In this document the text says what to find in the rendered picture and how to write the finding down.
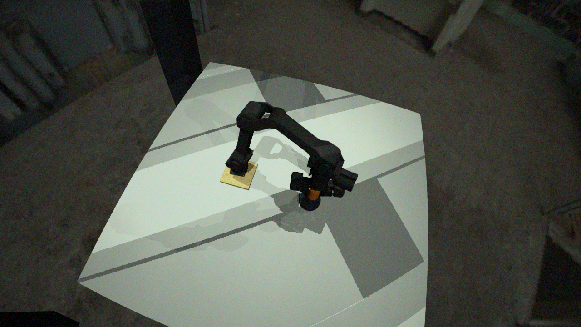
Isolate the orange tapered knob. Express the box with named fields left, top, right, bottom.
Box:
left=308, top=188, right=320, bottom=200

